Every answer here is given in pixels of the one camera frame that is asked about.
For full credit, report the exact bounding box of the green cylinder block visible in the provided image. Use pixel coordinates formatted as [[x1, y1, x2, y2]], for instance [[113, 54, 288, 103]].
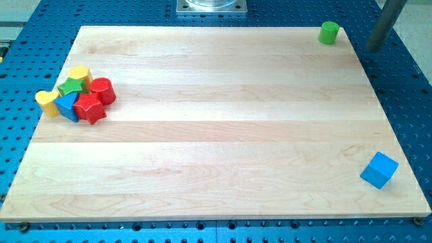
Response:
[[318, 21, 340, 45]]

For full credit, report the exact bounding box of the light wooden board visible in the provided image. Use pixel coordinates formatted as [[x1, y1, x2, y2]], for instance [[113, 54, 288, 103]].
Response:
[[1, 26, 431, 223]]

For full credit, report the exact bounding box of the red cylinder block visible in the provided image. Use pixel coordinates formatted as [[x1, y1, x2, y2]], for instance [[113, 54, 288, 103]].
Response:
[[90, 78, 116, 105]]

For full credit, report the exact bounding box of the red star block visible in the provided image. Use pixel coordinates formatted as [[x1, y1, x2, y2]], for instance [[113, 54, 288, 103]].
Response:
[[73, 93, 107, 125]]

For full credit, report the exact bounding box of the yellow hexagon block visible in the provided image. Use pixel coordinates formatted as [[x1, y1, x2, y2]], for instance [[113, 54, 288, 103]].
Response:
[[68, 65, 93, 88]]

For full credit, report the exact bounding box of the green star block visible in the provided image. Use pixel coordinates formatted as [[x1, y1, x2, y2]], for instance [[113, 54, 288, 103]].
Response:
[[57, 78, 89, 97]]

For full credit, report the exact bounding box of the blue triangle block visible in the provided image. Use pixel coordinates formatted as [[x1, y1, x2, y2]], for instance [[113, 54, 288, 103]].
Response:
[[54, 92, 78, 122]]

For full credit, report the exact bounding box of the blue cube block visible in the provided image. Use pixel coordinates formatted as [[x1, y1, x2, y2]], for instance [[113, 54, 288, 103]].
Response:
[[360, 152, 399, 189]]

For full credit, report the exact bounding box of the yellow heart block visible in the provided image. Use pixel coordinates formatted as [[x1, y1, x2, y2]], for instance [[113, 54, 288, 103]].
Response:
[[35, 90, 60, 117]]

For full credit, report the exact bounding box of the blue perforated metal table plate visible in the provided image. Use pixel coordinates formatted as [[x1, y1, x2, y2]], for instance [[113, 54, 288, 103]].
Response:
[[1, 0, 431, 242]]

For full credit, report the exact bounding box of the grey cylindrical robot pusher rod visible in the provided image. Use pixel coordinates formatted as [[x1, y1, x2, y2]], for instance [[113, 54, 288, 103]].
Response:
[[365, 0, 407, 53]]

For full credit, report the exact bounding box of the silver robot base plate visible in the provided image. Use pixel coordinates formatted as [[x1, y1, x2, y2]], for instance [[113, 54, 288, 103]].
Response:
[[175, 0, 248, 16]]

